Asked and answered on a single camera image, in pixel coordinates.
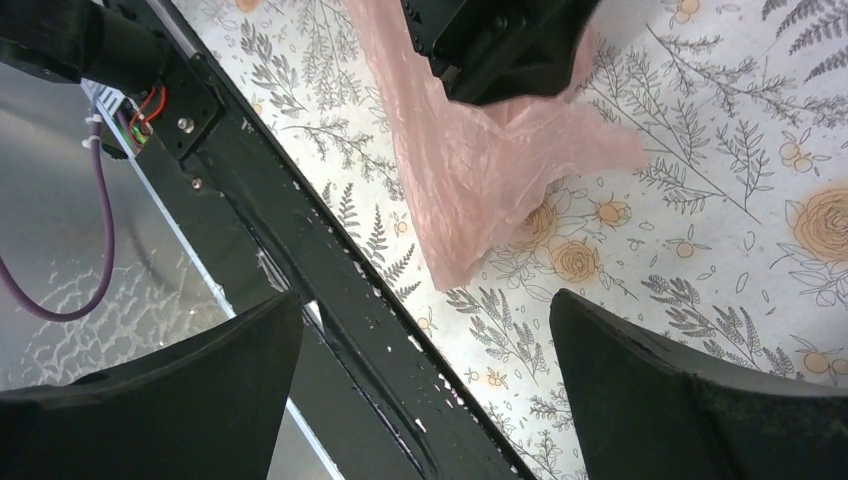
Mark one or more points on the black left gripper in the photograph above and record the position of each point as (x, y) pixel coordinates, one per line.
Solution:
(486, 52)

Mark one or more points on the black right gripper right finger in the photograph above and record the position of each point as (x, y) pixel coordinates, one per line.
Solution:
(647, 407)

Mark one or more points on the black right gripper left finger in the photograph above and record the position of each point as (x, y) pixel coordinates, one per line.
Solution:
(207, 407)

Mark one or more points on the pink plastic trash bag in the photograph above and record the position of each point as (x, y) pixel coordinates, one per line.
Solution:
(472, 175)

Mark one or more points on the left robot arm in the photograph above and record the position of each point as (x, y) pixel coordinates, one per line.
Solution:
(69, 41)

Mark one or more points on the floral patterned table mat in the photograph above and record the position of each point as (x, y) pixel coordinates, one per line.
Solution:
(733, 239)

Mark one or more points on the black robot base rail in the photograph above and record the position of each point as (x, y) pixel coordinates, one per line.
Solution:
(375, 392)

